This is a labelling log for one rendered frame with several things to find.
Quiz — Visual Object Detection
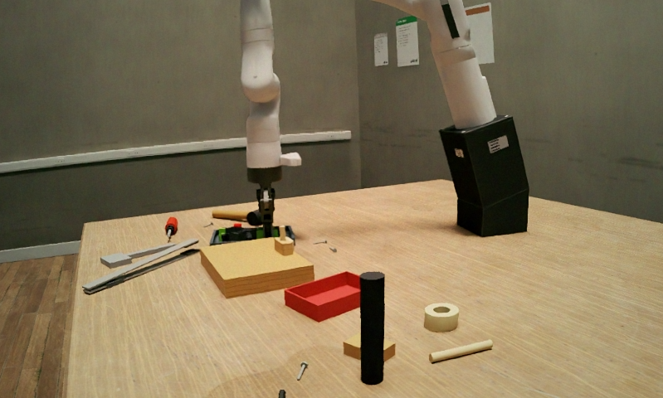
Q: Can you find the red shallow tray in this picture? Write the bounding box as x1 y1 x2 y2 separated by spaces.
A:
284 271 360 323

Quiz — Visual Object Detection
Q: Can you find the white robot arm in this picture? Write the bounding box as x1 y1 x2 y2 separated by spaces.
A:
240 0 496 167

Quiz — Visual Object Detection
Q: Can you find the red-handled screwdriver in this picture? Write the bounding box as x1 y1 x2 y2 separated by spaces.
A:
165 217 178 237

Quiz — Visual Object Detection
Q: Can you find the beige wooden dowel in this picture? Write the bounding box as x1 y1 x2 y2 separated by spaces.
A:
429 340 493 362

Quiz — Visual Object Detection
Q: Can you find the black spring clamp with green handles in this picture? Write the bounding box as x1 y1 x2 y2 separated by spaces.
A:
219 226 280 242

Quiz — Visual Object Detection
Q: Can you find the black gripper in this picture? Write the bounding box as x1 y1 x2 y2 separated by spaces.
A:
247 165 282 238

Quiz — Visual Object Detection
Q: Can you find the beige ring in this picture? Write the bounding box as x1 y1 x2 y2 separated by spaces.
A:
424 303 459 332

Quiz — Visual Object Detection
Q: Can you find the mallet with black head and wooden handle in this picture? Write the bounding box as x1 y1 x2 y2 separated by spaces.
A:
212 209 261 226

